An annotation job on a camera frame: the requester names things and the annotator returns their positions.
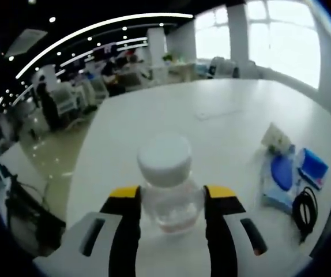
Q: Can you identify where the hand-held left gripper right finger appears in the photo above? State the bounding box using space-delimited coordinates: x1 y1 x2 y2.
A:
203 184 313 277

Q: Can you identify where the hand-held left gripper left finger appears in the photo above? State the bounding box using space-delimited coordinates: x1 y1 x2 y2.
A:
34 185 142 277

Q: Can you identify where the clear water bottle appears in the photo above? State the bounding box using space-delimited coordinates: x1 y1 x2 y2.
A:
136 132 205 235

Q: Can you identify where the blue packet stack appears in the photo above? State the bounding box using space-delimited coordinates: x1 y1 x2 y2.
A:
262 147 302 215

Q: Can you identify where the black cable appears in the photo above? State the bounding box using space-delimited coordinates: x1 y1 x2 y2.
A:
291 186 319 246

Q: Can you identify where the white paper cup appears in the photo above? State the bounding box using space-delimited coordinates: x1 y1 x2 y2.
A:
261 122 295 156

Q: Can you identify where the small blue packet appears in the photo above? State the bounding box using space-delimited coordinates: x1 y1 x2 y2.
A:
296 147 330 191

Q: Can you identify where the black framed chair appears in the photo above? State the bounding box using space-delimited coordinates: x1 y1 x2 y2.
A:
0 173 67 257

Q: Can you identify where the small window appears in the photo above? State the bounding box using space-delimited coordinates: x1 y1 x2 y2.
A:
195 11 231 62

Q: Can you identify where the large window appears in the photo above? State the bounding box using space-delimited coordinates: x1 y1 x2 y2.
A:
246 0 321 89

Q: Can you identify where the ceiling light strip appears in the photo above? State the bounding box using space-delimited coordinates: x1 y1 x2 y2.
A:
15 13 195 80

